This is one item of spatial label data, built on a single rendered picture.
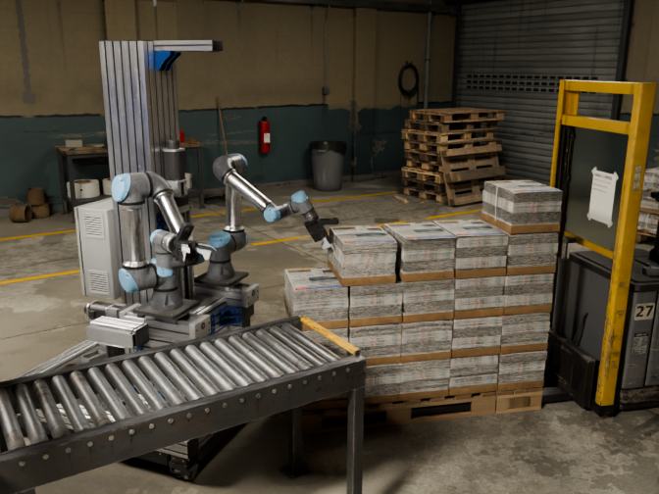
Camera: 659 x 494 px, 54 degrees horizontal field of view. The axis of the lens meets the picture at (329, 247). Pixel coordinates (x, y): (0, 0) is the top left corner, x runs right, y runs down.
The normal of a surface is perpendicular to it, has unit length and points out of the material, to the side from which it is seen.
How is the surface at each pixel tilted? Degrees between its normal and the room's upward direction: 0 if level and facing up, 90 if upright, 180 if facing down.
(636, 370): 90
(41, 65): 90
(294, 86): 90
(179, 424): 90
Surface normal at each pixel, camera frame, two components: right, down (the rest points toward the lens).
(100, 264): -0.37, 0.25
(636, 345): 0.21, 0.26
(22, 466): 0.54, 0.22
